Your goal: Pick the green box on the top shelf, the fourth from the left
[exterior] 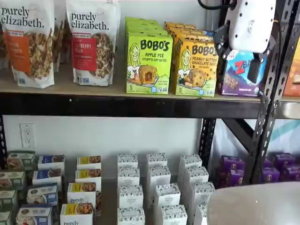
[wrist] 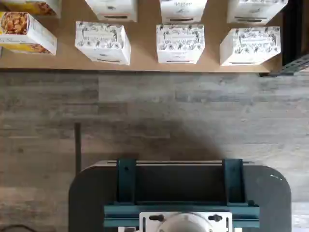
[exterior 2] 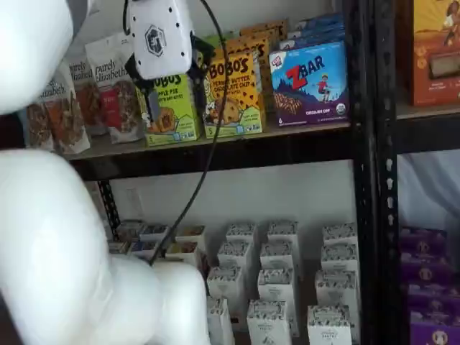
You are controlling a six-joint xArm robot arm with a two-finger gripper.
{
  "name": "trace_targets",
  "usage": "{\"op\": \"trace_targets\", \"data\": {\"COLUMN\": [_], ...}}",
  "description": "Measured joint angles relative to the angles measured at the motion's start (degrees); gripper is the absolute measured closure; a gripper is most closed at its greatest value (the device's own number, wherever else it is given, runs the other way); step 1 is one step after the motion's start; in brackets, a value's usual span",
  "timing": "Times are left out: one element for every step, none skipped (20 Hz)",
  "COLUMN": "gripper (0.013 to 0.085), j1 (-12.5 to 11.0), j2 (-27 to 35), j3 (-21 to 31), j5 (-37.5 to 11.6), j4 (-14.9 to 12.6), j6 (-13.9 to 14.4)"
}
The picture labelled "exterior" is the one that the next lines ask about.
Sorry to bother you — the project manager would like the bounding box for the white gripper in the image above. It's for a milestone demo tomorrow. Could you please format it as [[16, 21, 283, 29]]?
[[214, 0, 278, 83]]

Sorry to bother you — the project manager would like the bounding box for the green Bobo's apple pie box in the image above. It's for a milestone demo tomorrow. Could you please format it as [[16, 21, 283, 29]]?
[[126, 32, 173, 95], [126, 29, 171, 37], [124, 16, 160, 27], [125, 23, 166, 32]]

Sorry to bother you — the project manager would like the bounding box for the yellow Bobo's peanut butter box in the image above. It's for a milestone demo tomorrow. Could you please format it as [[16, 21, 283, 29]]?
[[174, 38, 219, 97], [165, 22, 197, 30], [172, 32, 215, 44], [169, 27, 206, 36]]

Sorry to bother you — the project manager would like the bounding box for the orange snack box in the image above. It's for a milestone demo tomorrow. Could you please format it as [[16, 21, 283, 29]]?
[[282, 53, 300, 97]]

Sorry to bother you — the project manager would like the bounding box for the grey metal shelf beam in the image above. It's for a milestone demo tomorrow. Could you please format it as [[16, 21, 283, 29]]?
[[280, 101, 300, 120]]

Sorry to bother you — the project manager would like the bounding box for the white patterned pantry box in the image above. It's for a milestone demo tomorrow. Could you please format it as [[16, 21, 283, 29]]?
[[117, 154, 139, 169], [117, 207, 145, 225], [146, 153, 168, 169], [154, 184, 181, 208], [180, 154, 203, 169], [119, 185, 144, 209], [184, 166, 209, 185], [190, 181, 216, 207], [194, 203, 213, 225], [117, 166, 141, 187], [160, 204, 188, 225], [150, 165, 171, 188]]

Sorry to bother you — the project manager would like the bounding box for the wooden shelf board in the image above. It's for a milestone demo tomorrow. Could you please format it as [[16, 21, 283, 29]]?
[[0, 56, 264, 102]]

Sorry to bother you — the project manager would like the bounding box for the white yellow granola box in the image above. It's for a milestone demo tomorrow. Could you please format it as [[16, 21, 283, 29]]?
[[67, 182, 97, 207], [60, 202, 94, 225], [76, 155, 102, 170], [75, 168, 102, 186]]

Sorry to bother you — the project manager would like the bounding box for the blue granola box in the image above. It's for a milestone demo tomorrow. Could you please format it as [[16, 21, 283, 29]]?
[[37, 154, 66, 174], [27, 183, 59, 207], [32, 168, 63, 188], [15, 205, 53, 225]]

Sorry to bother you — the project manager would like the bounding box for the green granola box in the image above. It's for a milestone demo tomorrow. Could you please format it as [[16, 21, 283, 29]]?
[[7, 150, 36, 171], [0, 189, 18, 211], [0, 171, 26, 190], [0, 210, 12, 225]]

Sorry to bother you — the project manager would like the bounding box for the white teal plastic sheet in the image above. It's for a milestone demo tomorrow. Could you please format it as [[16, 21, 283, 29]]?
[[212, 119, 300, 188]]

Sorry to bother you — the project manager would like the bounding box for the black metal shelving rack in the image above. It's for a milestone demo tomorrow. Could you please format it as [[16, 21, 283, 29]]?
[[0, 0, 300, 188]]

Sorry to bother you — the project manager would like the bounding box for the red label granola bag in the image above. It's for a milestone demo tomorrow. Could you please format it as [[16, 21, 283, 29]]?
[[65, 0, 121, 87]]

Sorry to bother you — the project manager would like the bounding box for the white granola bag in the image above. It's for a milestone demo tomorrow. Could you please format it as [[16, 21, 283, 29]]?
[[0, 22, 11, 70], [52, 0, 72, 73]]

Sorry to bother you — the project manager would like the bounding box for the orange label granola bag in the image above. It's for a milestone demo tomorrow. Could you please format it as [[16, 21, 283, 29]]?
[[0, 0, 56, 89]]

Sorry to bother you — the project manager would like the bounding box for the black cable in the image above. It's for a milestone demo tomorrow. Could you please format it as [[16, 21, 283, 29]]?
[[197, 0, 213, 10]]

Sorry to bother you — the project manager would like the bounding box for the white wall outlet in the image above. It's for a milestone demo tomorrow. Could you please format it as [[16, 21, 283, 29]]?
[[20, 123, 36, 148]]

